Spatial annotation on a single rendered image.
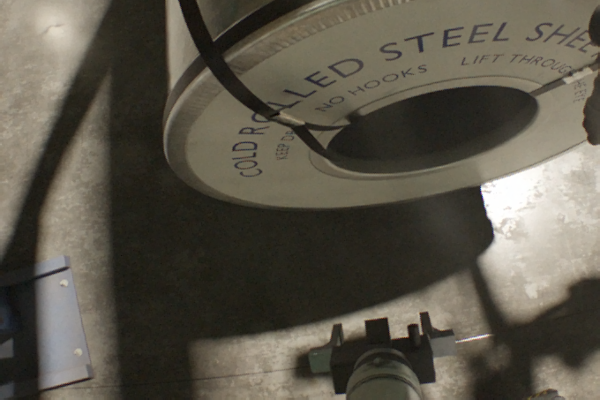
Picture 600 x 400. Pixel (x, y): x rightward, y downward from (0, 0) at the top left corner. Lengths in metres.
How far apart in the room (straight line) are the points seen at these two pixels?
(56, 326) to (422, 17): 1.82
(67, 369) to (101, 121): 1.04
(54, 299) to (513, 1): 1.92
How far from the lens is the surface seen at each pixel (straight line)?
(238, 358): 1.89
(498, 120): 1.36
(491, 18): 0.77
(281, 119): 0.81
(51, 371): 2.17
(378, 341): 0.65
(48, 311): 2.18
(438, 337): 0.69
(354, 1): 0.65
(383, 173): 1.37
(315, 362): 0.71
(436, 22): 0.74
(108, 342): 2.05
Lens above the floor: 1.84
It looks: 71 degrees down
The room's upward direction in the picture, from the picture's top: 10 degrees counter-clockwise
